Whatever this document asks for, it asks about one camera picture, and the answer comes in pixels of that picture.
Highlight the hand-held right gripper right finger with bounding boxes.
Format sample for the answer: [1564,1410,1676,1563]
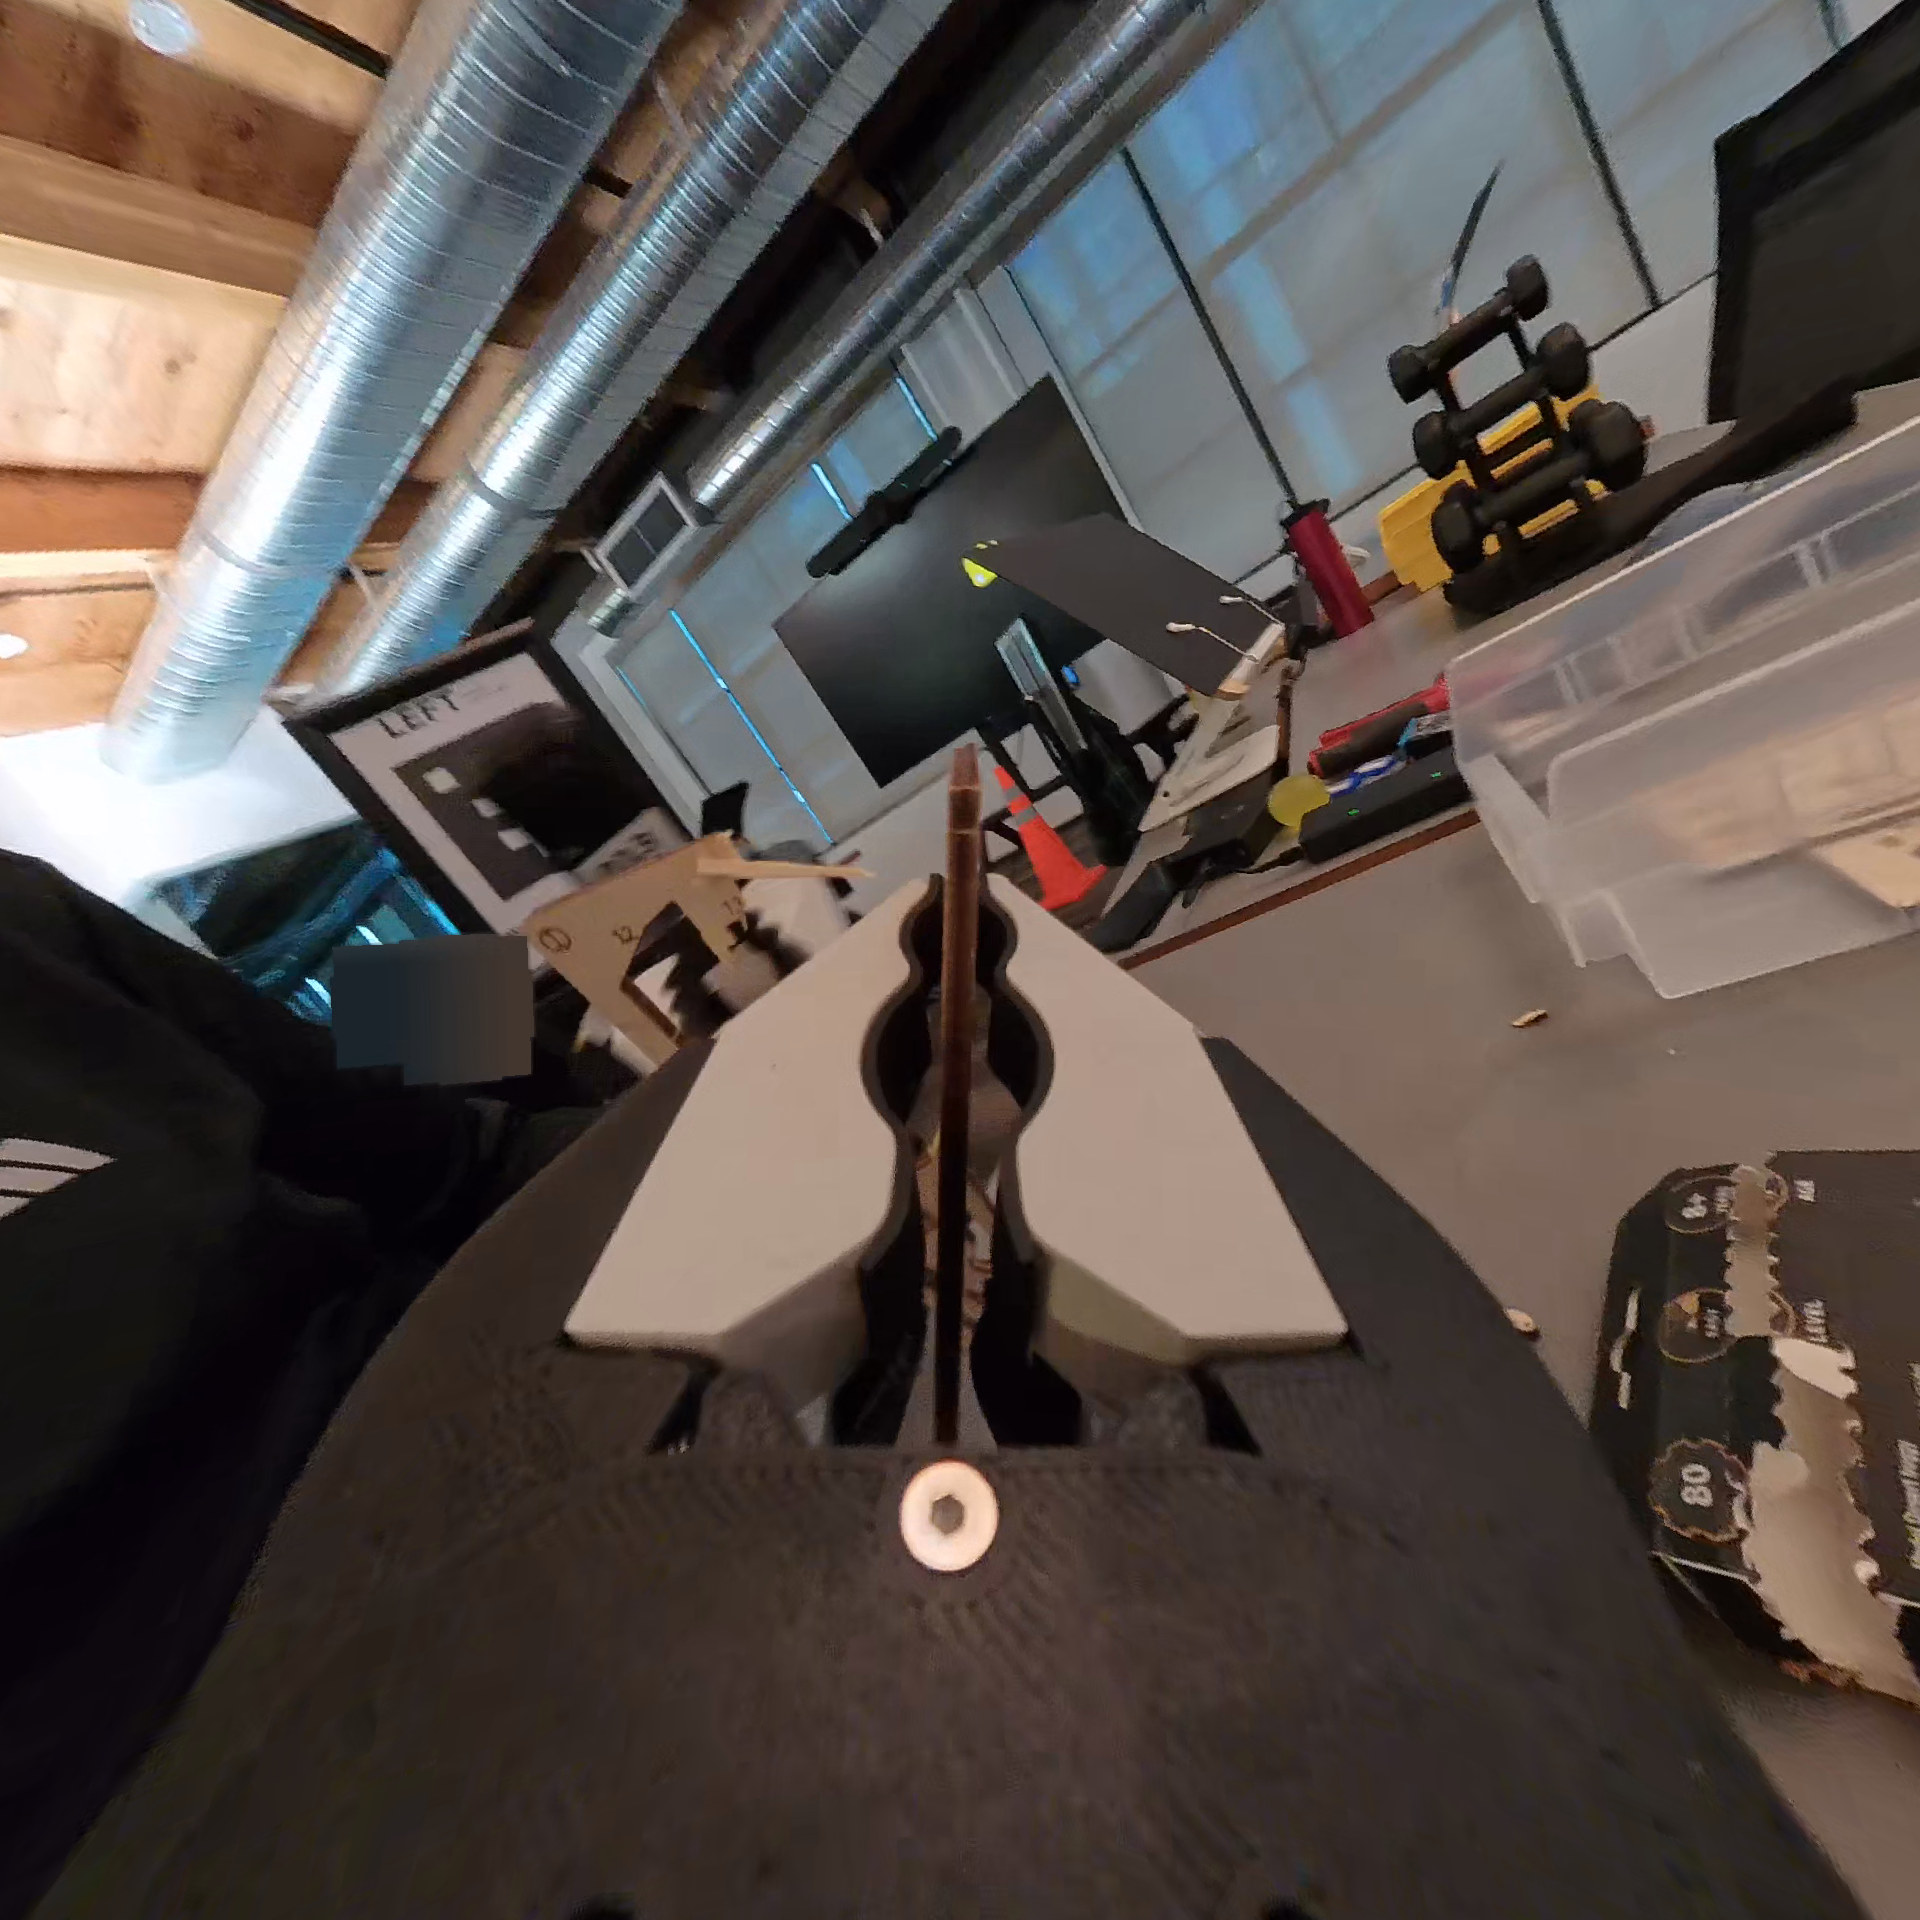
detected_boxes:
[977,874,1348,1449]

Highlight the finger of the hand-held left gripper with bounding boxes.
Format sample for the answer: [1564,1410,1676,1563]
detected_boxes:
[746,883,862,962]
[681,961,785,1047]

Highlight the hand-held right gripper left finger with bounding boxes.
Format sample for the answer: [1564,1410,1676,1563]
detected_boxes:
[565,878,943,1449]

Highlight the laser-cut plywood parts sheet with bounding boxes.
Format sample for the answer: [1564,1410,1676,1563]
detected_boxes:
[522,832,876,1087]

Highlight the wooden model part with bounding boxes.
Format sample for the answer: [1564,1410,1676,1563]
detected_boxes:
[932,746,991,1456]

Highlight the orange traffic cone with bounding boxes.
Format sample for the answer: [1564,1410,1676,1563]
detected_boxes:
[997,767,1107,911]

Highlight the large black screen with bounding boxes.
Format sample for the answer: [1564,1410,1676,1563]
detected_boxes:
[772,375,1126,788]

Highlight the black framed poster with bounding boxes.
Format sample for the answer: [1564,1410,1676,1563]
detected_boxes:
[285,622,699,934]

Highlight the black power strip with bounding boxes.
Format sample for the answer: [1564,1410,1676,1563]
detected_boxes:
[1297,767,1471,865]

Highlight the tilted display board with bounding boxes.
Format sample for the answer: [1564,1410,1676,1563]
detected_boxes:
[967,515,1285,699]

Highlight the black cardboard kit box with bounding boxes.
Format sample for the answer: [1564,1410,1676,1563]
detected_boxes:
[1590,1148,1920,1705]

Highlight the person's black clothing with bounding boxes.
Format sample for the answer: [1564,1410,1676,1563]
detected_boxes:
[0,849,663,1907]

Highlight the red cylinder bottle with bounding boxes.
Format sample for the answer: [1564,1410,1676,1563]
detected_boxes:
[1282,504,1373,641]

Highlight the clear plastic tray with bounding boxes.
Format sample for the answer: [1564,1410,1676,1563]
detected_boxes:
[1447,412,1920,903]
[1546,720,1920,1000]

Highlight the yellow plastic bin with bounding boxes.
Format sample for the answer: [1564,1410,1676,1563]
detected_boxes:
[1375,398,1599,579]

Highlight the black dumbbell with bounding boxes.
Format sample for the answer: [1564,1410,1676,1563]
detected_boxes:
[1388,258,1547,401]
[1430,402,1647,571]
[1413,327,1593,473]

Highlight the black monitor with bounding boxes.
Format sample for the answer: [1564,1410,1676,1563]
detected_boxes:
[1604,16,1920,543]

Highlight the white wall vent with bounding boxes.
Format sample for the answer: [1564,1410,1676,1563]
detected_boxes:
[593,472,707,595]

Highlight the black camera bar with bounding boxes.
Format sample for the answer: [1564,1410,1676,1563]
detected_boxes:
[804,428,964,579]

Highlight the silver ventilation duct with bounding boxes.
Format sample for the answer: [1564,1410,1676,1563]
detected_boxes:
[322,0,932,707]
[95,0,693,783]
[586,0,1262,634]

